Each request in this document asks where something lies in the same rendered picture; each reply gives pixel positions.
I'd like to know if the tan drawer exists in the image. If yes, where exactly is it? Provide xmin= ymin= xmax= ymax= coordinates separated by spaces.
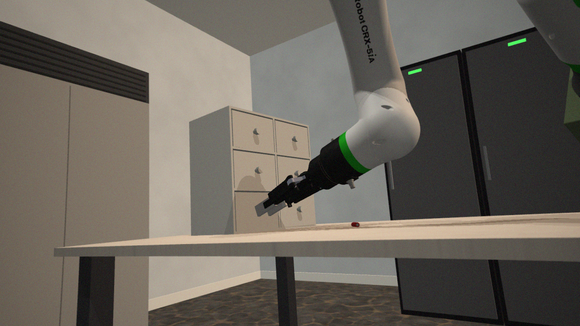
xmin=280 ymin=195 xmax=315 ymax=227
xmin=277 ymin=156 xmax=310 ymax=185
xmin=231 ymin=110 xmax=275 ymax=152
xmin=233 ymin=150 xmax=276 ymax=189
xmin=234 ymin=192 xmax=279 ymax=231
xmin=275 ymin=120 xmax=309 ymax=157

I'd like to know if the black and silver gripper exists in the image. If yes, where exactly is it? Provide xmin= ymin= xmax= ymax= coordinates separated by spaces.
xmin=255 ymin=155 xmax=338 ymax=217

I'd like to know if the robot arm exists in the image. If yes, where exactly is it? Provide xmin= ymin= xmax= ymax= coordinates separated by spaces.
xmin=320 ymin=0 xmax=580 ymax=189

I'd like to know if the small grey chest of drawers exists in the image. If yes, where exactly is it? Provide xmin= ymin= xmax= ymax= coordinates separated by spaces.
xmin=189 ymin=105 xmax=316 ymax=236

